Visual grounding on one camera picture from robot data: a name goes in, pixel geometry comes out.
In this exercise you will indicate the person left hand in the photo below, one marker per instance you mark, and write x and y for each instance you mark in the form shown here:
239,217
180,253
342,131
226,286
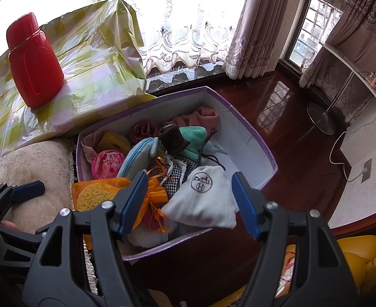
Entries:
10,225

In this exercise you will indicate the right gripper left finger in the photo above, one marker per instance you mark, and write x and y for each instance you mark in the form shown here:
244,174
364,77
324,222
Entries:
58,275

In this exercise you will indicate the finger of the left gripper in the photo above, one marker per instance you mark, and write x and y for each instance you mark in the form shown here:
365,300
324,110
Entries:
26,192

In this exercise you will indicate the black white gingham cloth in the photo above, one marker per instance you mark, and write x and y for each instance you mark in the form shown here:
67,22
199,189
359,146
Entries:
177,169

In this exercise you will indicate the green teal cloth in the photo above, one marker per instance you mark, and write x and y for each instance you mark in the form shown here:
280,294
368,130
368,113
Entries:
199,141

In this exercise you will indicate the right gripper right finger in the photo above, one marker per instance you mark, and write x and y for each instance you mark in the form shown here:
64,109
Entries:
321,276

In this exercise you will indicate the mauve curtain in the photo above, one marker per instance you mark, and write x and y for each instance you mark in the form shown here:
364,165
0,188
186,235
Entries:
347,25

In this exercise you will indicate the white side table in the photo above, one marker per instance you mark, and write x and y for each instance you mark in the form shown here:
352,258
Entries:
320,116

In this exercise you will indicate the yellow rectangular sponge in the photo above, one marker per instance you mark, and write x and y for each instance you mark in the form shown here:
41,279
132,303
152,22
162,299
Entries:
112,141

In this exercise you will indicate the dark red knit hat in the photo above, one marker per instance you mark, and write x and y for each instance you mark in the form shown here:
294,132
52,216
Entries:
142,130

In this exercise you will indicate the red floral white scarf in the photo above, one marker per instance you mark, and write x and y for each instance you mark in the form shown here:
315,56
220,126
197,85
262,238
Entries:
89,144

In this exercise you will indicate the beige velvet cushion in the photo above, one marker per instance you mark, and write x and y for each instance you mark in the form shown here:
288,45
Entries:
49,162

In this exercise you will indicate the pink round pouch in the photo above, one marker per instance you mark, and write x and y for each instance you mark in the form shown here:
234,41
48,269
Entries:
107,164

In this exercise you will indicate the orange organza pouch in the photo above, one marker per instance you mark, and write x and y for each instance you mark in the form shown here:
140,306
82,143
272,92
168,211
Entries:
136,201

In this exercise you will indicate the purple white cardboard box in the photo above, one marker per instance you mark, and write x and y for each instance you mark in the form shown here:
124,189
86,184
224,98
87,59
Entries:
236,145

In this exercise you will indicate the green checkered plastic tablecloth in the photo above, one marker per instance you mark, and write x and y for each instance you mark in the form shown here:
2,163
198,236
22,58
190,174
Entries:
97,47

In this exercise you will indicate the grey drawstring pouch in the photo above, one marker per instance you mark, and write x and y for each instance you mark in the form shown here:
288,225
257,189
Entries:
205,199

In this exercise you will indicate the yellow leather chair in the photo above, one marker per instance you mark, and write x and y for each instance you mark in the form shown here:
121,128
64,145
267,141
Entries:
360,254

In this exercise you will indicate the dark brown knit item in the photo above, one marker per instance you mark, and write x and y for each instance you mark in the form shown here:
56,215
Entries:
172,139

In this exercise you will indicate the red thermos jug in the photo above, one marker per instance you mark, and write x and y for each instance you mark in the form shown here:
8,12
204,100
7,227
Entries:
34,66

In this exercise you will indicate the light blue plush toy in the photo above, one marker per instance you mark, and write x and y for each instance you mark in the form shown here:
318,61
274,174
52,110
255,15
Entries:
139,157

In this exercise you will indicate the salmon pink cloth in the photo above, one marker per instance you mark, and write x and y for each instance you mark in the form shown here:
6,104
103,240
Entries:
203,116

